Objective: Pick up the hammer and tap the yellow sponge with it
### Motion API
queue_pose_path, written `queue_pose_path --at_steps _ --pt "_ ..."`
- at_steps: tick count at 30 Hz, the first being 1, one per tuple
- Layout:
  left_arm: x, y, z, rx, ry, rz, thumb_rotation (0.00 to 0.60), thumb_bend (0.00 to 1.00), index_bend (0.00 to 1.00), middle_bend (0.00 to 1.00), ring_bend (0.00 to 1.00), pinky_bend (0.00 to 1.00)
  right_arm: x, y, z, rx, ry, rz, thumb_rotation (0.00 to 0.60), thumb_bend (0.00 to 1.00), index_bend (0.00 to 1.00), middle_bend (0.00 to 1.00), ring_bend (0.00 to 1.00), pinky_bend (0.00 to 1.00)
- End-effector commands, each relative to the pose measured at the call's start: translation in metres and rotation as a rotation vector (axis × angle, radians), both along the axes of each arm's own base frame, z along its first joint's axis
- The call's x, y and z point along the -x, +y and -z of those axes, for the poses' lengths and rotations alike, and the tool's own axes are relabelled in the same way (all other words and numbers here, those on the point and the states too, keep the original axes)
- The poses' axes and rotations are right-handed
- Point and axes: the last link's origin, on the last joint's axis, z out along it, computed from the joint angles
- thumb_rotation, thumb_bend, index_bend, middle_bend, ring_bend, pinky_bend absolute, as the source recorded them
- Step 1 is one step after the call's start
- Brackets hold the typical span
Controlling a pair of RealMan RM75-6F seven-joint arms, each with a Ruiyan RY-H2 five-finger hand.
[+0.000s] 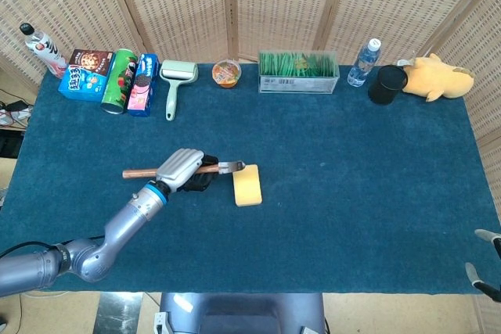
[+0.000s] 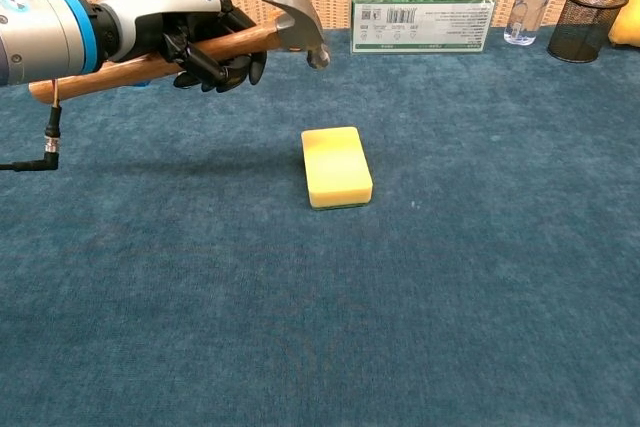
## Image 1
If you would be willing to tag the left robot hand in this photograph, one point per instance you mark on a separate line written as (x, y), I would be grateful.
(184, 171)

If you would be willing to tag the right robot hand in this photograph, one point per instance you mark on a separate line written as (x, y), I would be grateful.
(489, 267)

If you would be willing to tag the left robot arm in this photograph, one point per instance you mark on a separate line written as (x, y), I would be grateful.
(98, 240)

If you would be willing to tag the robot base body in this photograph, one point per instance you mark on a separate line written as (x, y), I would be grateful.
(238, 312)

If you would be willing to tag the yellow sponge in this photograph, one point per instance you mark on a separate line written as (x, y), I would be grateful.
(247, 187)

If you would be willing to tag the blue table mat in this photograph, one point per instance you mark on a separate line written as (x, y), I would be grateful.
(250, 193)

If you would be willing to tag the green lint roller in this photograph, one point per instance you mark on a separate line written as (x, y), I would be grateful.
(175, 81)

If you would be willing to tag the blue pink oreo box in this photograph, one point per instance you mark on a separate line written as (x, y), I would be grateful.
(143, 85)

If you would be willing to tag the orange jelly cup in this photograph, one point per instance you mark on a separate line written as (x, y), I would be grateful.
(226, 72)

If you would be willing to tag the green chips can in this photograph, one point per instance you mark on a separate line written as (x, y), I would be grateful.
(119, 81)

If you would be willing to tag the blue snack box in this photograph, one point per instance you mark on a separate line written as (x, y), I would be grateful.
(82, 84)

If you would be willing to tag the brown cookie box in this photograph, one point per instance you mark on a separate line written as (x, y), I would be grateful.
(91, 60)

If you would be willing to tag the clear box of green packets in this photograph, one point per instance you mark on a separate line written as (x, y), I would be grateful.
(297, 72)

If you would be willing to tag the black cap drink bottle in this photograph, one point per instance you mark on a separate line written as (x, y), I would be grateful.
(45, 50)

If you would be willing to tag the yellow plush toy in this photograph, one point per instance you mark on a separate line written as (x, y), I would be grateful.
(436, 77)

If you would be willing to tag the clear water bottle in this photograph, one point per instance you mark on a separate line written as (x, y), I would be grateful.
(364, 64)

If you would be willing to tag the black cylinder cup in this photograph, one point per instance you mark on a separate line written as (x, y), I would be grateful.
(386, 84)

